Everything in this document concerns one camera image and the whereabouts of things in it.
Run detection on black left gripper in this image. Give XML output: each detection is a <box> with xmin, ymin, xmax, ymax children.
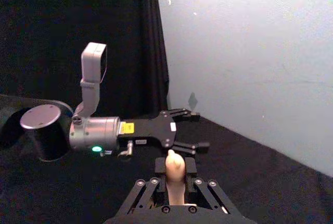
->
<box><xmin>118</xmin><ymin>107</ymin><xmax>210</xmax><ymax>156</ymax></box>

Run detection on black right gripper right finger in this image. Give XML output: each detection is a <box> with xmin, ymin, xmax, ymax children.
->
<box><xmin>184</xmin><ymin>157</ymin><xmax>237</xmax><ymax>215</ymax></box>

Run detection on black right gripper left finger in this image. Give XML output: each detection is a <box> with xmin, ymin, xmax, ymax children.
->
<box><xmin>119</xmin><ymin>157</ymin><xmax>168</xmax><ymax>216</ymax></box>

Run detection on small white three-armed plastic piece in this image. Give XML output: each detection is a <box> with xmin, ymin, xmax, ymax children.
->
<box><xmin>165</xmin><ymin>149</ymin><xmax>198</xmax><ymax>207</ymax></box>

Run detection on black table cloth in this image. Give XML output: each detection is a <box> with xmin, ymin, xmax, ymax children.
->
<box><xmin>0</xmin><ymin>114</ymin><xmax>333</xmax><ymax>224</ymax></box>

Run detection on black hanging curtain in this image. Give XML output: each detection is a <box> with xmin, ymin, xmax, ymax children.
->
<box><xmin>0</xmin><ymin>0</ymin><xmax>170</xmax><ymax>119</ymax></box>

